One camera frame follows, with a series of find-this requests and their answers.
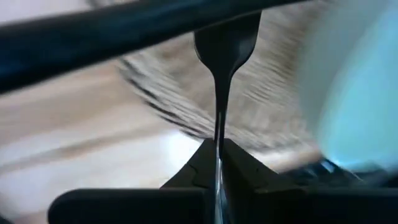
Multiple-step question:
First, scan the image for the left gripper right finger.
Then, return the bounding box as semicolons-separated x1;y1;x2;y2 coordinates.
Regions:
221;138;398;224

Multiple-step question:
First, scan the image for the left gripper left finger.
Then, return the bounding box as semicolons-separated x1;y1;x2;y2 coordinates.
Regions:
47;138;218;224

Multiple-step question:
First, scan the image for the pale green ceramic bowl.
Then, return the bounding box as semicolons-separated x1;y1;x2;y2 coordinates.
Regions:
296;0;398;172

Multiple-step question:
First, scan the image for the round woven straw placemat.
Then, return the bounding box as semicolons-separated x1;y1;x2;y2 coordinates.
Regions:
116;0;326;154

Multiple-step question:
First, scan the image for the black aluminium frame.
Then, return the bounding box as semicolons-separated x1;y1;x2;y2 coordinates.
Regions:
0;0;313;95

